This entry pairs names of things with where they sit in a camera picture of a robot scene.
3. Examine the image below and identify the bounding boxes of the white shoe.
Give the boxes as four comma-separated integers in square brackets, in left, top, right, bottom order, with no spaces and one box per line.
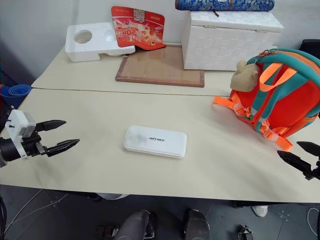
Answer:
[251,205,269,218]

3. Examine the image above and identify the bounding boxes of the beige plush toy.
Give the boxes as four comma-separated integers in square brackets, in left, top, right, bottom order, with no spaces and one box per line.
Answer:
[229,59,259,92]

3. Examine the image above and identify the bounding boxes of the red snack bag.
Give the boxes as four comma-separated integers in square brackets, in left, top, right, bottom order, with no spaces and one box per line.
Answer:
[110,5,167,51]

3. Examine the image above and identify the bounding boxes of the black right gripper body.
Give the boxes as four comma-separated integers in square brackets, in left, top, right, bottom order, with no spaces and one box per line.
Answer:
[305,154,320,181]

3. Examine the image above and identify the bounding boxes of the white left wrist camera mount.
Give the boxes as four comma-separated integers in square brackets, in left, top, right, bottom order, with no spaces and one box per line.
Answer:
[4,109,37,160]

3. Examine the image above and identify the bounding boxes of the wooden framed board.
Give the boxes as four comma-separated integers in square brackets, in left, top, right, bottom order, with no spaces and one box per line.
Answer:
[114,44,206,89]

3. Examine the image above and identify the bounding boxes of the white rectangular case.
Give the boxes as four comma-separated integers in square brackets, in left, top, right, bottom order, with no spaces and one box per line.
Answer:
[122,125,188,160]

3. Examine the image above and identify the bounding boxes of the dark rounded shape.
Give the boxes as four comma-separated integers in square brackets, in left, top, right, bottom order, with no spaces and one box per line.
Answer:
[183,208,211,240]
[115,209,159,240]

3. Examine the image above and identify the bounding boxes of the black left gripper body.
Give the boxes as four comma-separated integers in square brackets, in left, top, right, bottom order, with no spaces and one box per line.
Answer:
[21,130,48,158]

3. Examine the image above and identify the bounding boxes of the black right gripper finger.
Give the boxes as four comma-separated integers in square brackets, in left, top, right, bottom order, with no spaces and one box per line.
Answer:
[276,149,314,177]
[296,141,320,157]

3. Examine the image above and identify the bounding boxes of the white floor cable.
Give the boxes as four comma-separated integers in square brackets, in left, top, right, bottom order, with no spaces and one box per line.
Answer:
[306,207,320,237]
[0,188,69,240]

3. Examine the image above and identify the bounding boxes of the white foam packaging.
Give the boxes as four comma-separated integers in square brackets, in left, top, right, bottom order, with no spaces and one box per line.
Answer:
[64,22,137,63]

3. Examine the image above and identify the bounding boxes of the blue patterned rolled mat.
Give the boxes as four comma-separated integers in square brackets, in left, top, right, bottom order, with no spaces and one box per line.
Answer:
[174,0,276,13]

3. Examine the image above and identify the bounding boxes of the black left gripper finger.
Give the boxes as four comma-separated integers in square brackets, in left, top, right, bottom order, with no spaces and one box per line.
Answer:
[46,138,81,158]
[34,120,67,133]

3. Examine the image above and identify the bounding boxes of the black chair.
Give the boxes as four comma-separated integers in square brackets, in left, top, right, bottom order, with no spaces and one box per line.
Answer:
[298,38,320,60]

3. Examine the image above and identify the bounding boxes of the orange and teal backpack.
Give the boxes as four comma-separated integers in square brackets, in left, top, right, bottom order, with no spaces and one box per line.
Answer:
[212,47,320,151]

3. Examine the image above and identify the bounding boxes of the white woven storage box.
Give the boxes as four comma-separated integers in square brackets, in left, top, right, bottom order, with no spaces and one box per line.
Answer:
[180,9,285,72]

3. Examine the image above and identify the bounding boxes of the blue stacked cups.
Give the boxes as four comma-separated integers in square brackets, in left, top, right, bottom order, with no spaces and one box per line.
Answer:
[0,84,33,108]

